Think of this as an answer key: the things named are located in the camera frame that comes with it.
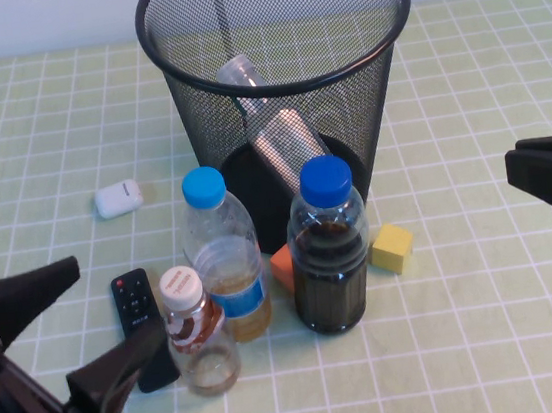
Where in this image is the white-capped clear bottle green label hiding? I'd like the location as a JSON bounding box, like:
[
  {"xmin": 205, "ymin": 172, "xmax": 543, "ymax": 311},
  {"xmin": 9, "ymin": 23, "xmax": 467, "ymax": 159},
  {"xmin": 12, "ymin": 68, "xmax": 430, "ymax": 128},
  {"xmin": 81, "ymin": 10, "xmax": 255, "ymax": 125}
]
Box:
[{"xmin": 213, "ymin": 44, "xmax": 338, "ymax": 198}]

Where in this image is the small white-capped bottle brown label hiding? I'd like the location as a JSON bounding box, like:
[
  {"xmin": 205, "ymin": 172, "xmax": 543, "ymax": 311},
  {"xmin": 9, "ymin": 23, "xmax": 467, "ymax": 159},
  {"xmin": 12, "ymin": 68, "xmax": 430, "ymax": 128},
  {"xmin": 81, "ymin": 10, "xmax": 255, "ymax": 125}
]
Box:
[{"xmin": 156, "ymin": 260, "xmax": 244, "ymax": 402}]

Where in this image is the white earbuds case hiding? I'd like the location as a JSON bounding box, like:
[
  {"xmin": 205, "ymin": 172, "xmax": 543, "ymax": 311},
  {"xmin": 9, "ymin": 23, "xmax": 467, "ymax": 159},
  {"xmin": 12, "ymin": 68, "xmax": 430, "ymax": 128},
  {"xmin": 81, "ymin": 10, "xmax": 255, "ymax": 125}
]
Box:
[{"xmin": 91, "ymin": 179, "xmax": 146, "ymax": 220}]

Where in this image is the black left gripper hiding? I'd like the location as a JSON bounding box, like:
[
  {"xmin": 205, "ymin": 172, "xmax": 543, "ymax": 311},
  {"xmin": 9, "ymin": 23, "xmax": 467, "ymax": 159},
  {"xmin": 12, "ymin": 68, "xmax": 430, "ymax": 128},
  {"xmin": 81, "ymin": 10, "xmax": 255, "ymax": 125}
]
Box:
[{"xmin": 0, "ymin": 245, "xmax": 179, "ymax": 413}]

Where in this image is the yellow cube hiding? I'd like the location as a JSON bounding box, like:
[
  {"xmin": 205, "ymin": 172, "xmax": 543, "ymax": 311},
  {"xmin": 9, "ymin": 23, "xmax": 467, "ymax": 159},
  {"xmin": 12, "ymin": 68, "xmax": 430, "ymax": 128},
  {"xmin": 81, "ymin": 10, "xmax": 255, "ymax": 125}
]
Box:
[{"xmin": 364, "ymin": 221, "xmax": 419, "ymax": 277}]

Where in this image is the black remote control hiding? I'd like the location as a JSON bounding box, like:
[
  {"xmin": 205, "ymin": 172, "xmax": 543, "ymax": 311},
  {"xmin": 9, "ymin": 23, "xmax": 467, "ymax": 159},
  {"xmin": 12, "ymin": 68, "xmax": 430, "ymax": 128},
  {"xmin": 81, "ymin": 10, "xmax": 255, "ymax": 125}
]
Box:
[{"xmin": 109, "ymin": 264, "xmax": 182, "ymax": 396}]

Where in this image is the black mesh wastebasket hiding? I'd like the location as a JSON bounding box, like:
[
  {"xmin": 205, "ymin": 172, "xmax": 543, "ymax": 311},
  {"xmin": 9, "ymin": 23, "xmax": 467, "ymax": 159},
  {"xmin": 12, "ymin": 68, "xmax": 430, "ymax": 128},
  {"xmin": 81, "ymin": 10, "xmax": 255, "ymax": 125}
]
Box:
[{"xmin": 132, "ymin": 0, "xmax": 442, "ymax": 269}]

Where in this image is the light-blue-capped bottle yellow liquid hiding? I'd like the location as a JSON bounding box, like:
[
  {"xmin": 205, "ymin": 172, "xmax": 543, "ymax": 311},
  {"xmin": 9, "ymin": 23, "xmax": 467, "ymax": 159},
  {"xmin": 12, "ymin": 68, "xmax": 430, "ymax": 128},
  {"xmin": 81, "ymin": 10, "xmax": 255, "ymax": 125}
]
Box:
[{"xmin": 174, "ymin": 160, "xmax": 277, "ymax": 348}]

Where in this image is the green checkered tablecloth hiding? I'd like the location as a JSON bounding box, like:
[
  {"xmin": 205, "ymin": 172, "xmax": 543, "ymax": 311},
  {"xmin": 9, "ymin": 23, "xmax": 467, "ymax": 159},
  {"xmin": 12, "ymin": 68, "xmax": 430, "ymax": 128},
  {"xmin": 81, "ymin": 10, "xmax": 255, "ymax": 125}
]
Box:
[{"xmin": 0, "ymin": 0, "xmax": 552, "ymax": 413}]

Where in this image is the dark-blue-capped bottle dark liquid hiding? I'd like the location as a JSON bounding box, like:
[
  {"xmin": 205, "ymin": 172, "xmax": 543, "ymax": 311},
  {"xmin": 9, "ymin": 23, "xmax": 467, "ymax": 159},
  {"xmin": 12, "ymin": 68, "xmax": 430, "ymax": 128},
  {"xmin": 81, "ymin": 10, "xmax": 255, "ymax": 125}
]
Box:
[{"xmin": 278, "ymin": 151, "xmax": 382, "ymax": 340}]

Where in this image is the orange cube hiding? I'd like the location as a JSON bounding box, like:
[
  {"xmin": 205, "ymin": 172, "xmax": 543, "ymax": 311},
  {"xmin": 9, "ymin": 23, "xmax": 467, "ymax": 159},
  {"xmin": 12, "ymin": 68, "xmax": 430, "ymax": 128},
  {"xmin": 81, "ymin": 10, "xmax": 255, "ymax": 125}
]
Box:
[{"xmin": 267, "ymin": 243, "xmax": 299, "ymax": 298}]

